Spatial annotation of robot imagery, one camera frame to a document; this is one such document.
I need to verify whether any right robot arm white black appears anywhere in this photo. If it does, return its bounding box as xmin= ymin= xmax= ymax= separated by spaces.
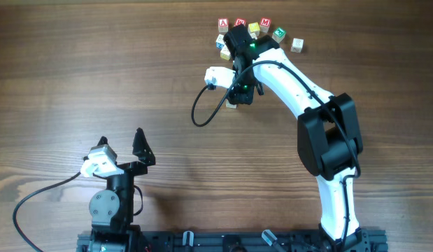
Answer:
xmin=223 ymin=24 xmax=363 ymax=245

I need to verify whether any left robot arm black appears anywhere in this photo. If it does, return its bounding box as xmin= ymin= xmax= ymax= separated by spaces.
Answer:
xmin=76 ymin=128 xmax=155 ymax=252

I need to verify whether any blue sided white block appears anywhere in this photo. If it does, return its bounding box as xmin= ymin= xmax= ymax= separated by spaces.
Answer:
xmin=215 ymin=34 xmax=225 ymax=50

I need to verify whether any yellow sided white block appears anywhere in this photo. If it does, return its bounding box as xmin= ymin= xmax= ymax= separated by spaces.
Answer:
xmin=220 ymin=45 xmax=231 ymax=61

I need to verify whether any red letter W block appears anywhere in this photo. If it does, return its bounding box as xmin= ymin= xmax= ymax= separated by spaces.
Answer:
xmin=234 ymin=18 xmax=246 ymax=26

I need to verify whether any yellow top block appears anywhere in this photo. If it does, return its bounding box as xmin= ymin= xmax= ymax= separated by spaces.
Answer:
xmin=248 ymin=22 xmax=260 ymax=39

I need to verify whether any red letter A block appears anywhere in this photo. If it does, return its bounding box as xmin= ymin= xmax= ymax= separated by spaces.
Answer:
xmin=218 ymin=18 xmax=229 ymax=33

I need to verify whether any red letter M block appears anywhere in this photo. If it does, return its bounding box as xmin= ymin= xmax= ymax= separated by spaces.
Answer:
xmin=259 ymin=17 xmax=271 ymax=33

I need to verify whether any green top block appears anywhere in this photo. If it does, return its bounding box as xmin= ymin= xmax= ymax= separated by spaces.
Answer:
xmin=272 ymin=27 xmax=286 ymax=43

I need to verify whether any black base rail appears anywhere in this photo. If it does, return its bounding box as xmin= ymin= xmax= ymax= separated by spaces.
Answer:
xmin=76 ymin=229 xmax=389 ymax=252

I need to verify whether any left camera cable black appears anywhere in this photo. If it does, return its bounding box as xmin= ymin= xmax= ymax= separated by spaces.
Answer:
xmin=12 ymin=171 xmax=80 ymax=251

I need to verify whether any camera cable black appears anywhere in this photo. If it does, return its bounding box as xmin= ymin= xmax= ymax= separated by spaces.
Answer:
xmin=12 ymin=171 xmax=80 ymax=251
xmin=191 ymin=60 xmax=362 ymax=252

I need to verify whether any right camera cable black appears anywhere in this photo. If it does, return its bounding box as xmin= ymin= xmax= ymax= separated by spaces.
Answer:
xmin=191 ymin=60 xmax=362 ymax=252

